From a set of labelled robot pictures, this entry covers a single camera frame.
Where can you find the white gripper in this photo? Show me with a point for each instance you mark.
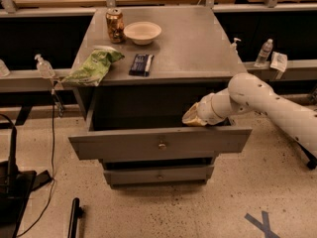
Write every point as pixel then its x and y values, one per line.
pixel 206 111

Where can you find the grey top drawer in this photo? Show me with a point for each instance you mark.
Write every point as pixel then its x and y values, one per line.
pixel 150 129

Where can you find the grey drawer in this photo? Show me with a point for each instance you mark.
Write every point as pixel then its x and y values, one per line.
pixel 158 175
pixel 150 129

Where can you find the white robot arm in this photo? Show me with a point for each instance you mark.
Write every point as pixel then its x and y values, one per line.
pixel 246 92

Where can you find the grey drawer cabinet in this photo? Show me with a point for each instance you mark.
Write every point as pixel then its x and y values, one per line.
pixel 192 57

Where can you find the grey bottom drawer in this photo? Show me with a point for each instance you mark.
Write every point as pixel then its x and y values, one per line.
pixel 158 175

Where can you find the dark blue snack packet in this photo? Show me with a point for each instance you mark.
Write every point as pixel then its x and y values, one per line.
pixel 141 65

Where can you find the small sanitizer pump bottle right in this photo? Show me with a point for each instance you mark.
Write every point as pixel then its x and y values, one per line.
pixel 235 44

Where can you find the white bowl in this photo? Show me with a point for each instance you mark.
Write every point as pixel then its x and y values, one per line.
pixel 142 33

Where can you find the clear plastic water bottle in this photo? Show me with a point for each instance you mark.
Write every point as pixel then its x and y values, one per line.
pixel 264 53

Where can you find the white paper packet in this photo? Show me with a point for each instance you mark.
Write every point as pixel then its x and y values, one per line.
pixel 278 61

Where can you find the green chip bag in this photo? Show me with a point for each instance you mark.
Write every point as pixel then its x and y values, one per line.
pixel 94 68

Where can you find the gold soda can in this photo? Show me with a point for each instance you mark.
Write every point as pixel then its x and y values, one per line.
pixel 115 25

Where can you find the black wheeled stand leg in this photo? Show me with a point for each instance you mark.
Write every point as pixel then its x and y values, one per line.
pixel 312 160

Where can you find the blue tape cross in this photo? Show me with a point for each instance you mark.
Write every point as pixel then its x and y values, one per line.
pixel 263 225

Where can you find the black bar on floor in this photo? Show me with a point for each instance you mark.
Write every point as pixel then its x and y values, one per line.
pixel 75 213

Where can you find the clear sanitizer pump bottle left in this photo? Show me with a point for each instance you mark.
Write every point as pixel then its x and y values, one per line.
pixel 44 67

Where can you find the black stand base left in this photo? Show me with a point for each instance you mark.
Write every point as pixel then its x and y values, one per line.
pixel 15 187

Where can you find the clear bottle far left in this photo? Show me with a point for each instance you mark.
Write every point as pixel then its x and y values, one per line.
pixel 4 70

